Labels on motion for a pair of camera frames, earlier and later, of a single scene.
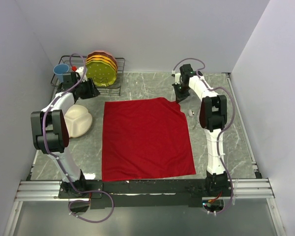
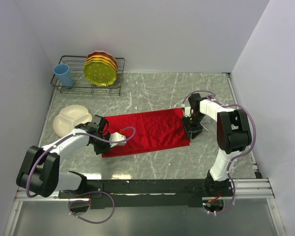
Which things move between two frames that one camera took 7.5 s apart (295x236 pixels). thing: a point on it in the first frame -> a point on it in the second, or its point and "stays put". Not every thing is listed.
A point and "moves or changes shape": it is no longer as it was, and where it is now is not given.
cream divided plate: x=78 y=120 stays put
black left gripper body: x=86 y=89 -> x=100 y=146
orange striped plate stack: x=103 y=56 stays put
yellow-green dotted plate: x=103 y=73 stays put
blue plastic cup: x=59 y=70 stays put
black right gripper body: x=181 y=90 -> x=192 y=124
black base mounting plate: x=146 y=193 stays put
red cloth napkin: x=145 y=137 moves or changes shape
